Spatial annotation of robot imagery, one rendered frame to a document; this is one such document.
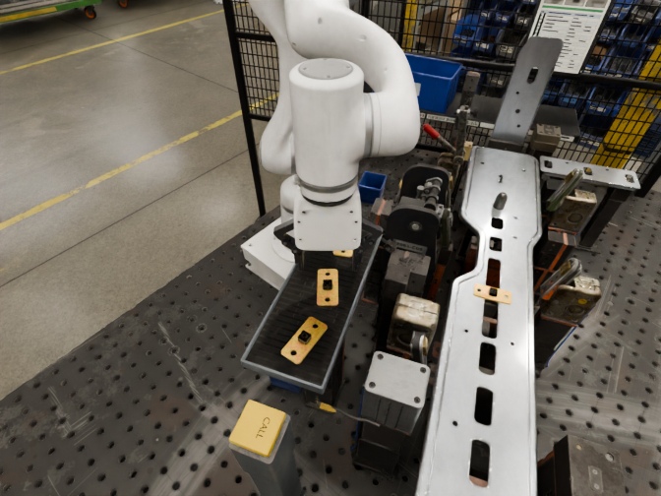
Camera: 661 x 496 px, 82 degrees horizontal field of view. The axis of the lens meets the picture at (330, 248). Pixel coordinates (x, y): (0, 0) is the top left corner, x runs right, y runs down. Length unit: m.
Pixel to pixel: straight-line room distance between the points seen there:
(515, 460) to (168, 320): 1.00
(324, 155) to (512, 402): 0.59
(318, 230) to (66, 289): 2.19
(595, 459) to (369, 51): 0.72
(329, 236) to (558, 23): 1.32
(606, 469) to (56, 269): 2.66
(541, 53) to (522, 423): 1.06
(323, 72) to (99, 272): 2.31
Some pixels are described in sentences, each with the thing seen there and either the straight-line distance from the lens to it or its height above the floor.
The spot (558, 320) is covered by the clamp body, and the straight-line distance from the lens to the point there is 1.09.
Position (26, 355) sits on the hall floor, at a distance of 2.46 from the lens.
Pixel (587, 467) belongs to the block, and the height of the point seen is 1.03.
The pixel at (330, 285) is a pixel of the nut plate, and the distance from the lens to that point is 0.69.
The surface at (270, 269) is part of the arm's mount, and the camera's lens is 1.24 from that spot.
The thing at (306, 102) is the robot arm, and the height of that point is 1.53.
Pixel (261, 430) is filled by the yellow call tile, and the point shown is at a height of 1.16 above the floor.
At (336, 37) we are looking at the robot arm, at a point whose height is 1.55.
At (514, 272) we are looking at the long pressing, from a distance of 1.04.
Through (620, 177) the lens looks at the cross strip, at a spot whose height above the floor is 1.00.
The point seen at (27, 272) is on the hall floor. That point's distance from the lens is 2.88.
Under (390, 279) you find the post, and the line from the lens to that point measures 0.81.
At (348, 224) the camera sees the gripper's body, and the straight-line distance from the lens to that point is 0.55.
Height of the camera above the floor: 1.72
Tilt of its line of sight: 46 degrees down
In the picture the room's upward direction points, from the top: straight up
